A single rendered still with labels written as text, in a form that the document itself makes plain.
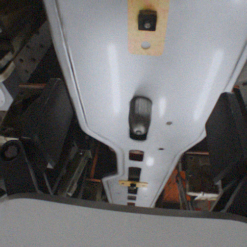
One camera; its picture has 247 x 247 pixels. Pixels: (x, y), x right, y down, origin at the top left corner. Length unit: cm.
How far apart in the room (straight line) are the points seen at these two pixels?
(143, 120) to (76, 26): 13
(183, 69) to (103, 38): 10
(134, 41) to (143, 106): 9
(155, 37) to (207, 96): 11
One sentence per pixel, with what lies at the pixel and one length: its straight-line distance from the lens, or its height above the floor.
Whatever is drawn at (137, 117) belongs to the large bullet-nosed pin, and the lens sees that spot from 24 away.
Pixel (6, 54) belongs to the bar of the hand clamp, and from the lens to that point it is 21.
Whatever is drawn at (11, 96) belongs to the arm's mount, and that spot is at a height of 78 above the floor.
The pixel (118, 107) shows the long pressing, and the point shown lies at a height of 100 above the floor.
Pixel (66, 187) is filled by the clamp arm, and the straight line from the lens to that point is 42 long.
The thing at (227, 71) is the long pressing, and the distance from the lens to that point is 25.
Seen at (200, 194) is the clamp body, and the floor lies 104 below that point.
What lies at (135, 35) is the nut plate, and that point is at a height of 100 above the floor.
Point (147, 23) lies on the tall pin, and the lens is 19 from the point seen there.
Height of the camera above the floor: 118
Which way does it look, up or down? 35 degrees down
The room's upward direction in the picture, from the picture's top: 171 degrees counter-clockwise
